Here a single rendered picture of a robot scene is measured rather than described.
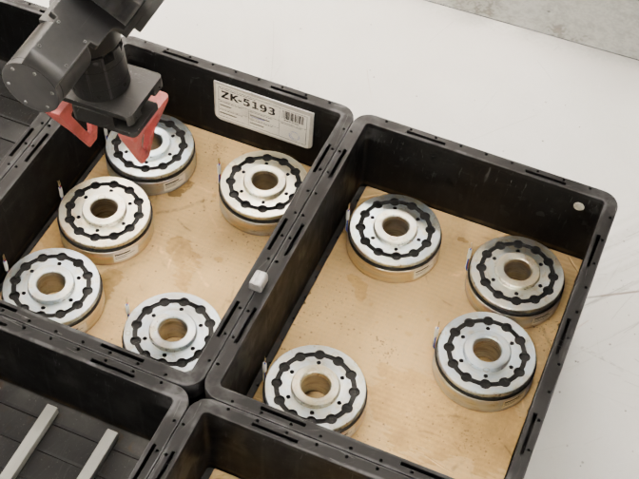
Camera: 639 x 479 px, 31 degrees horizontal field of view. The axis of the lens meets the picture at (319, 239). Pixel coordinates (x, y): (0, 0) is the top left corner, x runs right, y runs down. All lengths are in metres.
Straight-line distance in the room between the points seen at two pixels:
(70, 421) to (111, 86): 0.33
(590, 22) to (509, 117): 1.31
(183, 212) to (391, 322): 0.27
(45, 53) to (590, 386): 0.73
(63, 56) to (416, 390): 0.48
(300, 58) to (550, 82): 0.36
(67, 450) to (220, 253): 0.28
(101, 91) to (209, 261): 0.25
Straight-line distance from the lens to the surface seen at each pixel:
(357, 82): 1.68
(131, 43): 1.39
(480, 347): 1.22
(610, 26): 2.95
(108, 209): 1.33
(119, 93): 1.15
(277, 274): 1.16
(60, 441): 1.19
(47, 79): 1.04
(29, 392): 1.22
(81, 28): 1.06
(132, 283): 1.28
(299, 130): 1.35
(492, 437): 1.19
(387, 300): 1.27
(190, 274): 1.28
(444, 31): 1.77
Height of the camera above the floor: 1.85
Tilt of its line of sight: 51 degrees down
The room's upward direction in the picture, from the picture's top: 4 degrees clockwise
